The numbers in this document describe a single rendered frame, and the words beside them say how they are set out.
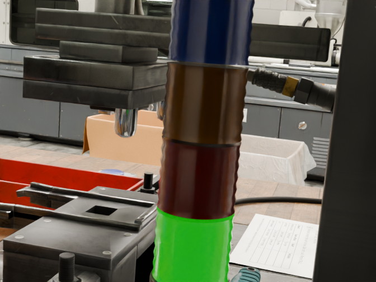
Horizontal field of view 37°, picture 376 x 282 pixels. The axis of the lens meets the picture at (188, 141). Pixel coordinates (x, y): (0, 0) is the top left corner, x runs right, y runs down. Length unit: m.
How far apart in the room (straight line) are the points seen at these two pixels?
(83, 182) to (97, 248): 0.38
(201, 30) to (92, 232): 0.32
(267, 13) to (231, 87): 6.74
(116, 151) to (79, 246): 2.44
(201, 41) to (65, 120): 5.54
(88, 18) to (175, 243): 0.29
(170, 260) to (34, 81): 0.27
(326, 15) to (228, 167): 4.97
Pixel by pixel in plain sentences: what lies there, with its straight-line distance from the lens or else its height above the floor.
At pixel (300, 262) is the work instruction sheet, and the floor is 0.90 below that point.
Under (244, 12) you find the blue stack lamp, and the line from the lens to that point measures 0.25.
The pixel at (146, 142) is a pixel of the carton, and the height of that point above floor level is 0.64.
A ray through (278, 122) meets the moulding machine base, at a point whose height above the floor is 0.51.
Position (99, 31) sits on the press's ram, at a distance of 0.51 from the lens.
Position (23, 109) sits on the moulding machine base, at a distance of 6.02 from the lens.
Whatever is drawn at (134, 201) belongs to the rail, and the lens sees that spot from 0.62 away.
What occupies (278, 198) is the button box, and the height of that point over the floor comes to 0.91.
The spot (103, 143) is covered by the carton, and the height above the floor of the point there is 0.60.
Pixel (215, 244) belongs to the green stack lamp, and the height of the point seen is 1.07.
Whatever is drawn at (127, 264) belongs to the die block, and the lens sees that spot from 0.51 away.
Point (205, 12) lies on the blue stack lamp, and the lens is 0.24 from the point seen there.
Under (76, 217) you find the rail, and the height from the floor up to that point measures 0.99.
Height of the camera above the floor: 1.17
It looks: 10 degrees down
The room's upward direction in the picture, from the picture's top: 5 degrees clockwise
